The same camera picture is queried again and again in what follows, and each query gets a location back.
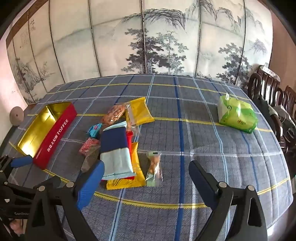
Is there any round wooden disc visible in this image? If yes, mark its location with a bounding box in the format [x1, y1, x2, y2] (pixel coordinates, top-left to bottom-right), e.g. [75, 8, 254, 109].
[10, 106, 24, 127]

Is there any red snack packet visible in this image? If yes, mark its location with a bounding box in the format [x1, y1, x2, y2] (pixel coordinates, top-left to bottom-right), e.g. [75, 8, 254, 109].
[126, 130, 136, 180]

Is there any dark jacket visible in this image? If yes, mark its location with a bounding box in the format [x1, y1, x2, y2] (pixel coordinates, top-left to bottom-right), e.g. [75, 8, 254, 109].
[254, 96, 277, 132]

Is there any clear biscuit packet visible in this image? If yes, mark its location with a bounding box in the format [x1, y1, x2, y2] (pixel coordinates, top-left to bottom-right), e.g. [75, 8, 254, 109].
[145, 151, 163, 187]

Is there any brown snack packet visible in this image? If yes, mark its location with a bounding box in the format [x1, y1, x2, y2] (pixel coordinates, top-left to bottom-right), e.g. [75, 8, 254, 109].
[80, 145, 101, 172]

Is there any yellow printed snack packet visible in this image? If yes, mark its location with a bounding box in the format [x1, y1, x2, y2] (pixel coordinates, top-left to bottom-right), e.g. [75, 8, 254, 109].
[106, 142, 146, 190]

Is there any painted folding screen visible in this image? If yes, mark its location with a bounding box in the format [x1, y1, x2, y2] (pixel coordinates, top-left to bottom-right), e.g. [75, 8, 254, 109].
[6, 0, 273, 105]

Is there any red and gold tin box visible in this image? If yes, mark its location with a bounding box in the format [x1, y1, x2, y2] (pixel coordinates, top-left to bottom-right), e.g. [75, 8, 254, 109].
[17, 103, 77, 170]

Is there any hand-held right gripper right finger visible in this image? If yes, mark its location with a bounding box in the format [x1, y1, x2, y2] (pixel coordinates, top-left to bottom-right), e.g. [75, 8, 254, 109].
[188, 160, 269, 241]

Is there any person's left hand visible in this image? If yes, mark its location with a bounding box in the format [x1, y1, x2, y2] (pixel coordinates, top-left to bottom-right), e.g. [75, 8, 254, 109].
[8, 219, 24, 235]

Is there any grey bag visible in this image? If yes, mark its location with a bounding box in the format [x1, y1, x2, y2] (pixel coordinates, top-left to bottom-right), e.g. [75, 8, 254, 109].
[269, 105, 296, 139]

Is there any pink patterned snack packet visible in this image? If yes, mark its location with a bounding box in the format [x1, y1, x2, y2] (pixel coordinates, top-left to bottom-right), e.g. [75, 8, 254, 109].
[79, 137, 100, 156]

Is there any green tissue pack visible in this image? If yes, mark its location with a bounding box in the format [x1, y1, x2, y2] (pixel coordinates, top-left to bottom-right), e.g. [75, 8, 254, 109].
[217, 93, 258, 133]

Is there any blue candy packet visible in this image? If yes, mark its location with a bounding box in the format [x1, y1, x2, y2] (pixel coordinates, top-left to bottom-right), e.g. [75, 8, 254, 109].
[87, 123, 103, 138]

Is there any dark wooden chair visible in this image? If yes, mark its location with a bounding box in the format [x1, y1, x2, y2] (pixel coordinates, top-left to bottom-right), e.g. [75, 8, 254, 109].
[280, 86, 296, 153]
[248, 65, 284, 144]

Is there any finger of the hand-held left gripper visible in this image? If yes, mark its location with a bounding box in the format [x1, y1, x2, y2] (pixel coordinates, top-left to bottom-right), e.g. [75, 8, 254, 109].
[0, 176, 62, 202]
[0, 155, 33, 183]

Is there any yellow snack packet white stripe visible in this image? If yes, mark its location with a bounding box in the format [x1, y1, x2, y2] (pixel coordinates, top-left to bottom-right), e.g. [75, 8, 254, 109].
[126, 97, 155, 126]

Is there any grey plaid tablecloth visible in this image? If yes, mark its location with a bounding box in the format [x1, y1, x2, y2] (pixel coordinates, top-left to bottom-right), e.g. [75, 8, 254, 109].
[0, 74, 293, 241]

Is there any navy and white snack packet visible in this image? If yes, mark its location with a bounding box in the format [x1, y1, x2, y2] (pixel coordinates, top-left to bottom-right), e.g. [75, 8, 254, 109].
[100, 122, 136, 181]

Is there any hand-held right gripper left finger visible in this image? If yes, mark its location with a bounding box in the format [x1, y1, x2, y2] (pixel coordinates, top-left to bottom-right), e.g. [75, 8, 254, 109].
[24, 160, 105, 241]

